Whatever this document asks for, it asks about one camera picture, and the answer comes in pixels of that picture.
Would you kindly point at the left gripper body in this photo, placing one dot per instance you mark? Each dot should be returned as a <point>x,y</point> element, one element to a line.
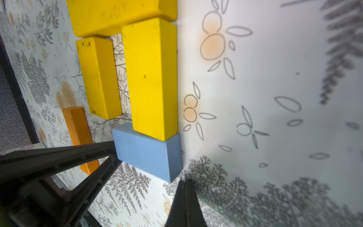
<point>33,199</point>

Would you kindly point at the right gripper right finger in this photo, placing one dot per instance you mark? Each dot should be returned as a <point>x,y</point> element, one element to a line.
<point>185,210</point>

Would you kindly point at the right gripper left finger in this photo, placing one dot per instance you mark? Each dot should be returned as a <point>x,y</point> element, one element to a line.
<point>64,158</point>

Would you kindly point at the orange block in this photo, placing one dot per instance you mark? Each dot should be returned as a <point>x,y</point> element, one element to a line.
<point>77,125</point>

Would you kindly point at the light blue block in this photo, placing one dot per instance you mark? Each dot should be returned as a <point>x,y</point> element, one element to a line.
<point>162,159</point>

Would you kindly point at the long yellow block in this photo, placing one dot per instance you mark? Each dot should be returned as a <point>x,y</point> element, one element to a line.
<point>106,18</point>

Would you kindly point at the small yellow block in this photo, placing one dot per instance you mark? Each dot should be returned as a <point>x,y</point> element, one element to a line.
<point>151,64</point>

